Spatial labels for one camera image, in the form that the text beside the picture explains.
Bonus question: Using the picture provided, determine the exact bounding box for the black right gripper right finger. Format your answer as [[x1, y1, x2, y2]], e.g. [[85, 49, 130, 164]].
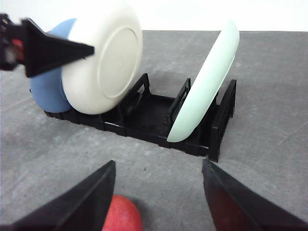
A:
[[202, 160, 308, 231]]

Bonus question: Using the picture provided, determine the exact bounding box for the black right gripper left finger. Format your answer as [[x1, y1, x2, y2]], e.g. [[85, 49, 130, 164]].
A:
[[0, 161, 116, 231]]

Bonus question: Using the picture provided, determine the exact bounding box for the red pomegranate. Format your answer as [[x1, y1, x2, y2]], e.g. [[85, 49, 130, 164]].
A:
[[102, 195, 143, 231]]

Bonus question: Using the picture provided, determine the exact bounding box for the black plate rack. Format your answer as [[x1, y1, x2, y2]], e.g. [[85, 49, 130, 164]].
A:
[[44, 74, 237, 162]]

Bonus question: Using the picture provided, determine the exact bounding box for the blue plate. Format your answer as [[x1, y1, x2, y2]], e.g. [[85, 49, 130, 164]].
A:
[[30, 19, 76, 113]]

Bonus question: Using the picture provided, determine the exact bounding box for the white plate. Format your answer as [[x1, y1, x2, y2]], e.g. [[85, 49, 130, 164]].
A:
[[61, 0, 143, 115]]

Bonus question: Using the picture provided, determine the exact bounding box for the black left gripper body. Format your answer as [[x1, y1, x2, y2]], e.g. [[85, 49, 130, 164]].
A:
[[0, 13, 25, 71]]

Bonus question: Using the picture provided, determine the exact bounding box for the light green plate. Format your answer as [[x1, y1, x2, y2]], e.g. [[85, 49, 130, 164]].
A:
[[167, 20, 240, 142]]

